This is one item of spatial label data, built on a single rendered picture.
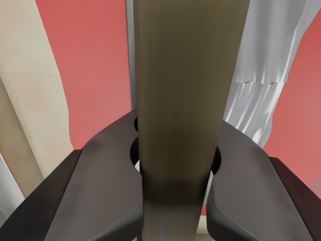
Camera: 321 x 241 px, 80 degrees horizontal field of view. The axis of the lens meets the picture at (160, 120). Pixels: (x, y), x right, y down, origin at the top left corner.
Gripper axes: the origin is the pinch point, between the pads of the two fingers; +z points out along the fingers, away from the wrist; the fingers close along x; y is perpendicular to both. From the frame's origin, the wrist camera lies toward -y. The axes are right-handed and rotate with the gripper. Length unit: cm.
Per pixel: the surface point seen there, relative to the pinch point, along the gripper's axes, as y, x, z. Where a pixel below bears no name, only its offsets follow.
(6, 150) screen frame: 6.6, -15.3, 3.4
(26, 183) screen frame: 11.7, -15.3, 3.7
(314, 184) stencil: 12.8, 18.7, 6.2
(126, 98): 2.0, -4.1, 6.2
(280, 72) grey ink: -1.2, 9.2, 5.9
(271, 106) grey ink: 2.1, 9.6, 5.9
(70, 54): -1.9, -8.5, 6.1
